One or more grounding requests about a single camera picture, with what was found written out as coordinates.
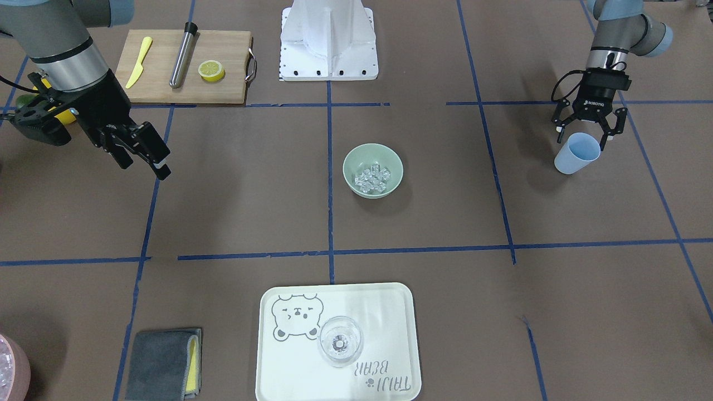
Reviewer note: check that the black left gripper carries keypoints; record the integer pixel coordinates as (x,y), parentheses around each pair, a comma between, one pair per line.
(599,96)

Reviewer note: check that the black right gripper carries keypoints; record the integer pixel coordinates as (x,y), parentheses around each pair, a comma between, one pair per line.
(103,106)

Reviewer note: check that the light blue plastic cup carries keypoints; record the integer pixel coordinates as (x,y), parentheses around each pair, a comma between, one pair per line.
(579,150)

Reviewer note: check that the green ceramic bowl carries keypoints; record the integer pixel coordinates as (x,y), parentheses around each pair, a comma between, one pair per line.
(365,155)

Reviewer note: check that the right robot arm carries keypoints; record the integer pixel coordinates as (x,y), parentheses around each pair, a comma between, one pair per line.
(72,75)

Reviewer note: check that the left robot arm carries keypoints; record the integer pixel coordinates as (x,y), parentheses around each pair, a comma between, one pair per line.
(623,28)

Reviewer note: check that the ice cubes in green bowl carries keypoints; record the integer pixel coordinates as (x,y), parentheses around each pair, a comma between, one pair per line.
(372,180)

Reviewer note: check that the yellow plastic knife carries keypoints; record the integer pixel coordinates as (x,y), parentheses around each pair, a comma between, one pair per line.
(138,67)

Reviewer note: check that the whole yellow lemon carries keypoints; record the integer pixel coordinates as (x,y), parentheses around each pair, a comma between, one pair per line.
(66,117)

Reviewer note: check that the lemon half slice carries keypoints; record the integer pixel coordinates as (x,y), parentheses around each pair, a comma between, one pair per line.
(211,71)

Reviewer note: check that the wooden cutting board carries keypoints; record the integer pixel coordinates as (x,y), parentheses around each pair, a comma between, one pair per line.
(230,48)

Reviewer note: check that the green avocado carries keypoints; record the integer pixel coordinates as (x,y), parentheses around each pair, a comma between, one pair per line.
(27,102)

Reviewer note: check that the steel muddler black cap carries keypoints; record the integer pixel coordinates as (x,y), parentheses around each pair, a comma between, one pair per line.
(184,55)

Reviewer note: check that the grey and yellow cloth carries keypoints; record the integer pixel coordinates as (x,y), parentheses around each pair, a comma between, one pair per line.
(165,365)

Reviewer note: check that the cream bear tray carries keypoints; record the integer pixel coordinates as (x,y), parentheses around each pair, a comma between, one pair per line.
(290,365)

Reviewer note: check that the clear wine glass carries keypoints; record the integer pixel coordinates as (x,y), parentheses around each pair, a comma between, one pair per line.
(341,341)

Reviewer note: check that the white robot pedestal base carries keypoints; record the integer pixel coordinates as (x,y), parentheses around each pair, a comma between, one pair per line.
(328,41)

